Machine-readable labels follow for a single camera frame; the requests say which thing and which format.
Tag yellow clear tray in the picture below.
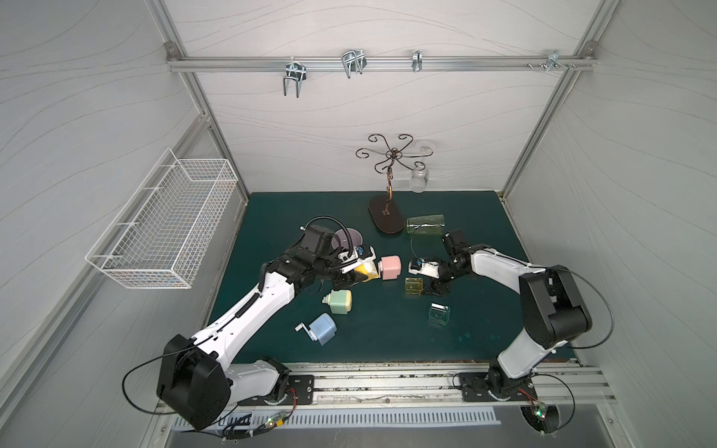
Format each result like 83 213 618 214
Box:
404 277 424 296

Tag green clear tray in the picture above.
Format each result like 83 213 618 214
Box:
429 302 451 327

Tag green pencil sharpener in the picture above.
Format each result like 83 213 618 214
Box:
322 289 353 315

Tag yellow pencil sharpener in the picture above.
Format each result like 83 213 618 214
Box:
354 259 380 282

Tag pink pencil sharpener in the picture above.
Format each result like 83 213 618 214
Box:
378 256 401 281

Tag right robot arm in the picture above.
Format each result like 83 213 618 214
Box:
409 231 593 401

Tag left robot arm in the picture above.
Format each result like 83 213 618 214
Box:
155 216 375 430

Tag blue pencil sharpener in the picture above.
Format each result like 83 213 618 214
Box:
295 313 337 346

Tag purple bowl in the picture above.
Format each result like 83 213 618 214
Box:
330 228 363 255

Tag copper wine glass stand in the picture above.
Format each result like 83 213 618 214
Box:
355 134 434 235

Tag clear hanging wine glass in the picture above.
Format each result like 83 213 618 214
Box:
410 146 433 193

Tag white vent grille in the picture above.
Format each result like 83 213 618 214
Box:
170 407 502 431

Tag metal double hook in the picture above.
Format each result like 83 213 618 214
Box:
283 62 307 98

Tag metal clamp hook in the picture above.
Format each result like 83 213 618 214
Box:
526 50 576 73

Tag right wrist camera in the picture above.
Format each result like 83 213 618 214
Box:
407 258 441 279

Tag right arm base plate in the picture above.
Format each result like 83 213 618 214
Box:
457 370 538 402

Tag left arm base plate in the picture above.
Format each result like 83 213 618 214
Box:
239 373 315 407

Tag white wire basket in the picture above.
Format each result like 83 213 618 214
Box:
85 149 238 289

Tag metal wire hook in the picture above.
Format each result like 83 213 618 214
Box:
341 50 367 78

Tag small metal ring hook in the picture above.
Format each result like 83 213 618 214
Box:
412 50 423 73

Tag aluminium top rail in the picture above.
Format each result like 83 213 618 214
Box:
168 54 598 74

